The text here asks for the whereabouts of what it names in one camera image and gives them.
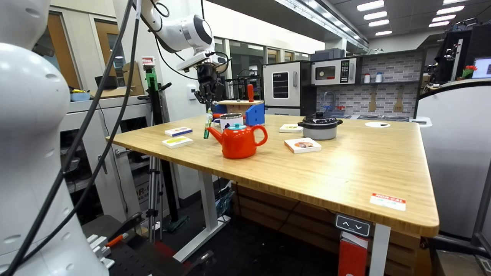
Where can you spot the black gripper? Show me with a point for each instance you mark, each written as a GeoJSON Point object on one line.
{"type": "Point", "coordinates": [210, 82]}

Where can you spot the green marker pen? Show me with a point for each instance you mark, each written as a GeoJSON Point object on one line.
{"type": "Point", "coordinates": [208, 125]}

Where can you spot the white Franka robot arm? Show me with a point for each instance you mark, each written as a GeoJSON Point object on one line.
{"type": "Point", "coordinates": [32, 154]}

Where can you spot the white steel mug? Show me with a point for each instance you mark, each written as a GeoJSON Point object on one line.
{"type": "Point", "coordinates": [231, 123]}

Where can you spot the red upright wooden peg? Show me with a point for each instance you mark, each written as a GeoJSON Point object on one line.
{"type": "Point", "coordinates": [251, 93]}

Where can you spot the blue wooden toy toolbox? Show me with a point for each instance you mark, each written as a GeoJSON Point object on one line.
{"type": "Point", "coordinates": [254, 114]}

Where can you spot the white book with yellow print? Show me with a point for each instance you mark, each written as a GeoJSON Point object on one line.
{"type": "Point", "coordinates": [177, 142]}

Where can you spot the red teapot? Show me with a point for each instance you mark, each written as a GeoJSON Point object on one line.
{"type": "Point", "coordinates": [239, 146]}

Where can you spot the black pole with green clamp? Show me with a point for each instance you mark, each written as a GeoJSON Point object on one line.
{"type": "Point", "coordinates": [151, 82]}

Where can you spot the white toy oven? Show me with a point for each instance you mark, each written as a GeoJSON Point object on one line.
{"type": "Point", "coordinates": [280, 85]}

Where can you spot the brown cardboard piece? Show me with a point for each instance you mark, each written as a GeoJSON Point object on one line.
{"type": "Point", "coordinates": [134, 77]}

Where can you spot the small green white card book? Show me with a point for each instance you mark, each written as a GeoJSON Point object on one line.
{"type": "Point", "coordinates": [291, 128]}

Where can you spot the white storage cabinet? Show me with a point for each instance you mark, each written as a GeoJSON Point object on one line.
{"type": "Point", "coordinates": [128, 154]}

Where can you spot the white table leg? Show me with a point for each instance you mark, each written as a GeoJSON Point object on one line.
{"type": "Point", "coordinates": [208, 204]}
{"type": "Point", "coordinates": [380, 250]}

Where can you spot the white orange numbers book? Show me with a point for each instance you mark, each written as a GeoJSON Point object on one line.
{"type": "Point", "coordinates": [303, 146]}

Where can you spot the black bowl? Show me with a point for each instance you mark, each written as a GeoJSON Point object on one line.
{"type": "Point", "coordinates": [102, 83]}

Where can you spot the silver tripod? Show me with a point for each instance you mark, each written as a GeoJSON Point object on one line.
{"type": "Point", "coordinates": [154, 200]}

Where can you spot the grey pot with black lid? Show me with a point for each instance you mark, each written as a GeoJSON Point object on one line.
{"type": "Point", "coordinates": [320, 131]}

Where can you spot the white toy microwave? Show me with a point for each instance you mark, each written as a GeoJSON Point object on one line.
{"type": "Point", "coordinates": [334, 71]}

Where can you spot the table height control panel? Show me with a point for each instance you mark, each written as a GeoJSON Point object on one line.
{"type": "Point", "coordinates": [352, 226]}

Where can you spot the red white table sticker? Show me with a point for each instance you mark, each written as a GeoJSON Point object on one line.
{"type": "Point", "coordinates": [388, 201]}

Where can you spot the red box under table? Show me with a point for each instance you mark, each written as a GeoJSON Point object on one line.
{"type": "Point", "coordinates": [354, 258]}

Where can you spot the white rounded partition panel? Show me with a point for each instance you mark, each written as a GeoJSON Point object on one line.
{"type": "Point", "coordinates": [455, 158]}

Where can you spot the computer monitor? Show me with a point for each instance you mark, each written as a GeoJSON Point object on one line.
{"type": "Point", "coordinates": [483, 68]}

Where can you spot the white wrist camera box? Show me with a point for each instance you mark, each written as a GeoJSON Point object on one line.
{"type": "Point", "coordinates": [194, 60]}

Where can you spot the silver metal mount bracket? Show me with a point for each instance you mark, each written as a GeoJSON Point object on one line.
{"type": "Point", "coordinates": [101, 250]}

